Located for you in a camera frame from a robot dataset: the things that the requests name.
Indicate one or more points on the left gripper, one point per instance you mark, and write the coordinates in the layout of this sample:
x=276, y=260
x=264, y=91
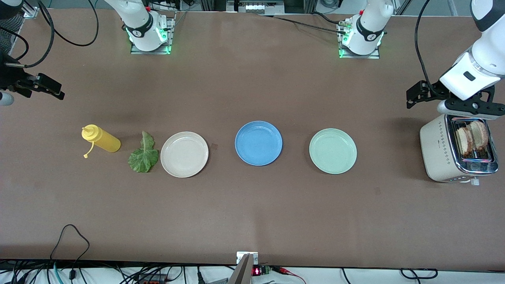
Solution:
x=433, y=88

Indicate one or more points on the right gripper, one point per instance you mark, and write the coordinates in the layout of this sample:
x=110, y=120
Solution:
x=11, y=76

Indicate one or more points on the toasted bread slice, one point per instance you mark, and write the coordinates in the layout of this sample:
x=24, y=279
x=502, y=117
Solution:
x=481, y=134
x=463, y=141

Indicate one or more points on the yellow squeeze bottle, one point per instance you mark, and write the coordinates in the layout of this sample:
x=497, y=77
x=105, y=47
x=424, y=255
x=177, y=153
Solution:
x=104, y=142

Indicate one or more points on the green lettuce leaf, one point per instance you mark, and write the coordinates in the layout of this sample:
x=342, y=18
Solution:
x=143, y=157

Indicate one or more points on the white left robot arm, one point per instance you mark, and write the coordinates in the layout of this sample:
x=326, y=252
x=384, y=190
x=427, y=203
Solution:
x=367, y=35

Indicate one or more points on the light green round plate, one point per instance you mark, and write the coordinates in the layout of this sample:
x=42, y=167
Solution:
x=333, y=151

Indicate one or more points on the beige round plate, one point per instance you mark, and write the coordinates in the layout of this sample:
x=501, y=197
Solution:
x=184, y=154

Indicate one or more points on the blue round plate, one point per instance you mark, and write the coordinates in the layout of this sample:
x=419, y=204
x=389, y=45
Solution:
x=258, y=143

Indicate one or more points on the black mesh chair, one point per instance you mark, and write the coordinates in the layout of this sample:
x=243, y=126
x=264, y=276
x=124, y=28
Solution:
x=10, y=37

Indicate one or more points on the cream and chrome toaster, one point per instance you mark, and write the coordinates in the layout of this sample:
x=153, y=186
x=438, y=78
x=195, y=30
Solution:
x=436, y=154

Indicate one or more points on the control box with lights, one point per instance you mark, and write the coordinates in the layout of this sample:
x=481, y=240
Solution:
x=258, y=7

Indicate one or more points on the orange power strip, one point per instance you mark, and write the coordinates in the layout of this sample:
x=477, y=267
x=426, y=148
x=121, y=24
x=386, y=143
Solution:
x=154, y=282

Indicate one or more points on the circuit board with red display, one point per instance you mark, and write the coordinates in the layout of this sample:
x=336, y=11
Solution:
x=257, y=271

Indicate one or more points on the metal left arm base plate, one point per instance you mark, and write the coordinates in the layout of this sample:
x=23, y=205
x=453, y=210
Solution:
x=373, y=56

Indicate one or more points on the aluminium corner bracket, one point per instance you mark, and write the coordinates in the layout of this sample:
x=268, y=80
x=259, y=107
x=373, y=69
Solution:
x=30, y=11

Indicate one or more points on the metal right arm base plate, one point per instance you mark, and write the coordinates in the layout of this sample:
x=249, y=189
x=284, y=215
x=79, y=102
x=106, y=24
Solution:
x=158, y=51

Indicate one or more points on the small white bracket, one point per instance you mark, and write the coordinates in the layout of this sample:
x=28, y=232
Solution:
x=240, y=256

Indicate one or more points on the grey camera mount bar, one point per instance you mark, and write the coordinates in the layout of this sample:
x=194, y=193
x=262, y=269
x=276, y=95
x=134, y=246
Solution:
x=242, y=274

